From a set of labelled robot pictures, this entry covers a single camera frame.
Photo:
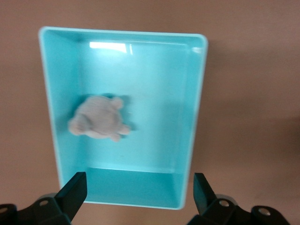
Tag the brown table cover mat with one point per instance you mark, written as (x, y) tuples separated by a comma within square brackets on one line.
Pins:
[(253, 105)]

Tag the grey plush toy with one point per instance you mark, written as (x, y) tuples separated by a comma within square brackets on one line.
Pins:
[(98, 119)]

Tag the blue plastic box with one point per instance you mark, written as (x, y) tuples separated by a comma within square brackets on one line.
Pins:
[(152, 93)]

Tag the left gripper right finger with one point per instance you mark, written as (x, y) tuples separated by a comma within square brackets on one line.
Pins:
[(211, 206)]

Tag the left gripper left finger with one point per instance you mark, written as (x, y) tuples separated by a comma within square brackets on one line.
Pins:
[(65, 201)]

